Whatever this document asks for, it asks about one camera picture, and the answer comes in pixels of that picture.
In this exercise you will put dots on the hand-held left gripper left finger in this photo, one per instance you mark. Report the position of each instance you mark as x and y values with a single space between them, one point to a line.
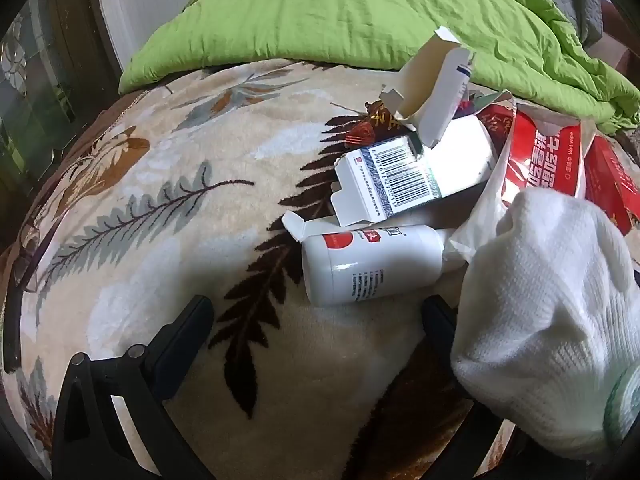
182 335

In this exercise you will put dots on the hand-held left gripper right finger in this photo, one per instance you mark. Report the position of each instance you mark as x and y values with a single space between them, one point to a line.
440 325

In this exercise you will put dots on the white bottle with red label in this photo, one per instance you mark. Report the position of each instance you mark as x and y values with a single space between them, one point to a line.
380 270

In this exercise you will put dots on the white barcode carton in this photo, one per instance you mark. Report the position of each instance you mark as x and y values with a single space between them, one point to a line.
450 160

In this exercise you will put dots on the red box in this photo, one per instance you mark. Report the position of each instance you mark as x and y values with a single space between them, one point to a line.
607 180

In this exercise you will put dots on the white carton with blue print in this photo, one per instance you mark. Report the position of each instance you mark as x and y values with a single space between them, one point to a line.
435 85

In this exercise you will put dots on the person's right hand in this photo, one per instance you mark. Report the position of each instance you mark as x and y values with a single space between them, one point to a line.
550 310

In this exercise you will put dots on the leaf printed blanket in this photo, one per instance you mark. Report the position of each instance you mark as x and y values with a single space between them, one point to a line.
150 240

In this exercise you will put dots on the red and white wipes packet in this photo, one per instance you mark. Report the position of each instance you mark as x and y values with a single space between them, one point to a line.
540 160

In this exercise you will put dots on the red foil candy wrapper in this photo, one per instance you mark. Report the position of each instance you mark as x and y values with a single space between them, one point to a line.
372 127

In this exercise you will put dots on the ornate glass door wooden cabinet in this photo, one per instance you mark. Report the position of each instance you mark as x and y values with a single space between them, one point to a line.
102 20

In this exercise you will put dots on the green quilt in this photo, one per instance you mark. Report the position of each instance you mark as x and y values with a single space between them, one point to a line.
350 10

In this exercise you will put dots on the brown upholstered headboard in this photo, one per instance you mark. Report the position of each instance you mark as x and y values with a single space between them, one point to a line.
612 35

